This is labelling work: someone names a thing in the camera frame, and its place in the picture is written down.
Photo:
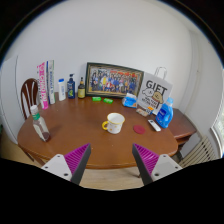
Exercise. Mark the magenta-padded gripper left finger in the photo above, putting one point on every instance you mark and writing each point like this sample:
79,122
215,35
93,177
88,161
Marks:
63,165

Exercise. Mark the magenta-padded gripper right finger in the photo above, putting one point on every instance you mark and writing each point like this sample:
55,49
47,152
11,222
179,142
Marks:
160,165

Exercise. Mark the clear green-labelled drink bottle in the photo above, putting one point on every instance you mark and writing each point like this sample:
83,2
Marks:
40,126

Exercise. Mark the white remote control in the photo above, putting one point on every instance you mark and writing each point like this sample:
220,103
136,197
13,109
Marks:
154,125

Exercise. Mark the flat round red coaster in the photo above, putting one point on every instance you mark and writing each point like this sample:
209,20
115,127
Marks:
139,129

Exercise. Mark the brown wooden side table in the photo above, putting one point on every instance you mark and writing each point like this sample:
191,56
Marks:
181,125

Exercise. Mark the blue detergent bottle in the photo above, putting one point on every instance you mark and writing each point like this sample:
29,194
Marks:
164,116

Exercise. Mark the colourful puzzle cube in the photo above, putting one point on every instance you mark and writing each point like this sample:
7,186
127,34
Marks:
150,109

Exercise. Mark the window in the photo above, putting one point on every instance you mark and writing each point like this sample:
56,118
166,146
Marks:
220,128

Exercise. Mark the small green packet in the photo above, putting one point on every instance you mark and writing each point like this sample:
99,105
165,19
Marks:
107,100
96,99

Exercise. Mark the white paper gift bag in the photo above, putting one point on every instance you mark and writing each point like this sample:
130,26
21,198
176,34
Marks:
154,91

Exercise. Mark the white lotion bottle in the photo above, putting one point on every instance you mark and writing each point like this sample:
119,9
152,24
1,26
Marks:
62,90

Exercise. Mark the dark blue pump bottle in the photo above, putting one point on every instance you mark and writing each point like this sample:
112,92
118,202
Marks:
71,89

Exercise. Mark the dark bottle with yellow label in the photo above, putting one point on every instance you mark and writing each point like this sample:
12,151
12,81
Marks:
81,90

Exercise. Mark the dark wooden chair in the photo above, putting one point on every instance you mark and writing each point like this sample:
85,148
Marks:
24,96

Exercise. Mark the pink tall tube box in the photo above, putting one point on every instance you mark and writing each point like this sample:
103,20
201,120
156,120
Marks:
42,86

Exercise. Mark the white tall tube box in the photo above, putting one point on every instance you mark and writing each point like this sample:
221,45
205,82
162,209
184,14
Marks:
51,83

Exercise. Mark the white refrigerator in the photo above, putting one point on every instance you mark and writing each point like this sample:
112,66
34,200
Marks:
8,100

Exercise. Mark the framed group photo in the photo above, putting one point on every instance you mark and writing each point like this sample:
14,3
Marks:
113,80

